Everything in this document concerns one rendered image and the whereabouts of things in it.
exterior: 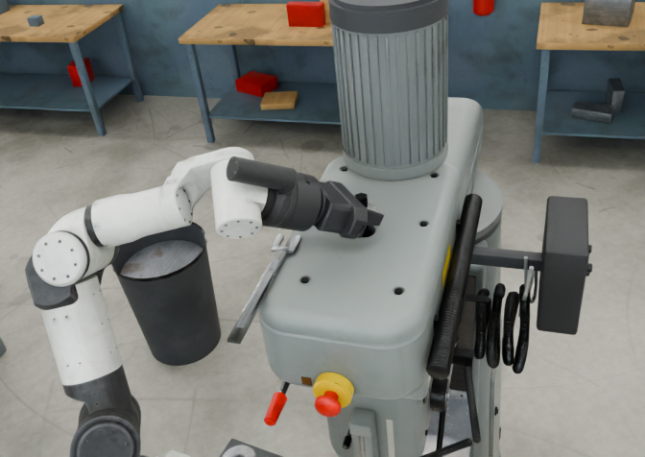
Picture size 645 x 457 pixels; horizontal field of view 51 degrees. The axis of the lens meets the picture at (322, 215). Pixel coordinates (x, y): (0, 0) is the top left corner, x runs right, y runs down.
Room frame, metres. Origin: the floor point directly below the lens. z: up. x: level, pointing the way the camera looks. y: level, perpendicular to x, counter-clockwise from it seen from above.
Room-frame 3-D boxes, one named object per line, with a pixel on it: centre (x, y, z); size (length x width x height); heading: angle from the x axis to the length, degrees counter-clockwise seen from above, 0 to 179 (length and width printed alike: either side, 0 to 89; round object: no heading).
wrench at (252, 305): (0.79, 0.10, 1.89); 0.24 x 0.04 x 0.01; 159
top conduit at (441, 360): (0.88, -0.21, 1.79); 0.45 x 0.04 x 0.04; 159
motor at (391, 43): (1.14, -0.15, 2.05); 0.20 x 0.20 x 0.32
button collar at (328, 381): (0.69, 0.02, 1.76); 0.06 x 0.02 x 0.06; 69
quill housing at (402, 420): (0.91, -0.07, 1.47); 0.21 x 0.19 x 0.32; 69
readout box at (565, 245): (1.07, -0.49, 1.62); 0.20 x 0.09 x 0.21; 159
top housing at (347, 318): (0.92, -0.07, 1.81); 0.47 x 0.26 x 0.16; 159
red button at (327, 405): (0.67, 0.02, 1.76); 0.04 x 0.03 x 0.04; 69
